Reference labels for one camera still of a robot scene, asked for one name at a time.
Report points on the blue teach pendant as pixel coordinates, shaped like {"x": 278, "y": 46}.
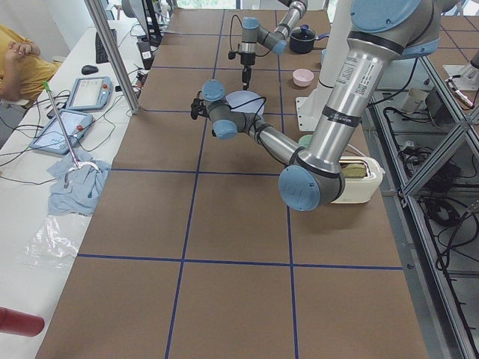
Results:
{"x": 51, "y": 138}
{"x": 90, "y": 93}

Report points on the dark blue pot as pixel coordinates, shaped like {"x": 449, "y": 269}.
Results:
{"x": 303, "y": 38}

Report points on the green bowl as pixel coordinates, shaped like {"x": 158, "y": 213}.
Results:
{"x": 305, "y": 140}

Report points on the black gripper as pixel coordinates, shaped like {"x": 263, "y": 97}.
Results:
{"x": 197, "y": 107}
{"x": 246, "y": 60}

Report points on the clear plastic bag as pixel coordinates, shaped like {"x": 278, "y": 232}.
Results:
{"x": 56, "y": 243}

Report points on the toast slice in toaster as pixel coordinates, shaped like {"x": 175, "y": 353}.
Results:
{"x": 354, "y": 170}

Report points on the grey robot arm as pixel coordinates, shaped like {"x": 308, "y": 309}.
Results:
{"x": 380, "y": 32}
{"x": 254, "y": 33}

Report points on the aluminium frame post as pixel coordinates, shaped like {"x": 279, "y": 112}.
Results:
{"x": 100, "y": 21}

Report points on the aluminium side frame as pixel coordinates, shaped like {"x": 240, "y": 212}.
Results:
{"x": 426, "y": 119}

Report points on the light blue cup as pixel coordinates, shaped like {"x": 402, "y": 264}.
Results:
{"x": 323, "y": 57}

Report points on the black computer mouse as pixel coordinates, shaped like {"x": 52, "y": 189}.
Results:
{"x": 89, "y": 69}

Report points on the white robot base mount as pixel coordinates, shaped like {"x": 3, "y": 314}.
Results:
{"x": 309, "y": 108}

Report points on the lower blue teach pendant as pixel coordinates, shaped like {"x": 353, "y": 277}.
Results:
{"x": 51, "y": 138}

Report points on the light blue cloth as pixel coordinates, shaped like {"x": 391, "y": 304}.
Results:
{"x": 79, "y": 190}

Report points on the cream toaster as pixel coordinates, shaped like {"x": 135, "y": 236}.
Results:
{"x": 361, "y": 190}

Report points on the blue plate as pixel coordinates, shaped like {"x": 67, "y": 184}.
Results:
{"x": 245, "y": 101}

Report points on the pink bowl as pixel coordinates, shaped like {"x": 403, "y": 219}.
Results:
{"x": 303, "y": 77}

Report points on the person in yellow shirt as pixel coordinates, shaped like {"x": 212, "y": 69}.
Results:
{"x": 23, "y": 71}

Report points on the upper blue teach pendant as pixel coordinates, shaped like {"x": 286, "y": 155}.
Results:
{"x": 90, "y": 93}

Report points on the red cylinder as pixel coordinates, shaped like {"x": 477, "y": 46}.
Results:
{"x": 19, "y": 323}

